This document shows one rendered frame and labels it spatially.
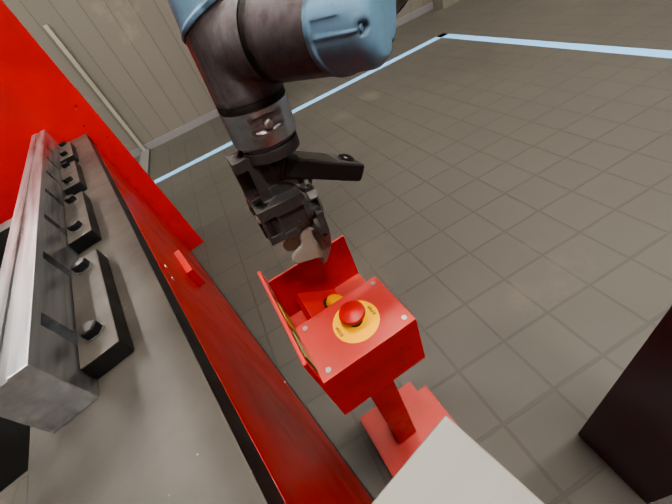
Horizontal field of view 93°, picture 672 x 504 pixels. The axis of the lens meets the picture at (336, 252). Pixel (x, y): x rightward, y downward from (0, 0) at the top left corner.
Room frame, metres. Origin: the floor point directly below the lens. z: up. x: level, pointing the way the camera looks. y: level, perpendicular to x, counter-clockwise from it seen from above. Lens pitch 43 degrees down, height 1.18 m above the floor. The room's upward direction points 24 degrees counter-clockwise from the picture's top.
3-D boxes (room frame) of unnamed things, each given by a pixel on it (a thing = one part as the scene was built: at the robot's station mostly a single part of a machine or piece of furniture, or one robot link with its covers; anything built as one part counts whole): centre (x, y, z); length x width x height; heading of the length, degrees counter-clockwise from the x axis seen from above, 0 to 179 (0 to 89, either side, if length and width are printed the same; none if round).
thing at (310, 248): (0.36, 0.03, 0.87); 0.06 x 0.03 x 0.09; 102
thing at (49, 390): (1.02, 0.70, 0.92); 1.68 x 0.06 x 0.10; 23
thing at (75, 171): (1.18, 0.70, 0.89); 0.30 x 0.05 x 0.03; 23
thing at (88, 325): (0.35, 0.35, 0.91); 0.03 x 0.03 x 0.02
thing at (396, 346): (0.32, 0.03, 0.75); 0.20 x 0.16 x 0.18; 12
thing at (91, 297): (0.44, 0.39, 0.89); 0.30 x 0.05 x 0.03; 23
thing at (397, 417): (0.32, 0.03, 0.39); 0.06 x 0.06 x 0.54; 12
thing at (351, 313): (0.28, 0.01, 0.79); 0.04 x 0.04 x 0.04
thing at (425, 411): (0.33, 0.00, 0.06); 0.25 x 0.20 x 0.12; 102
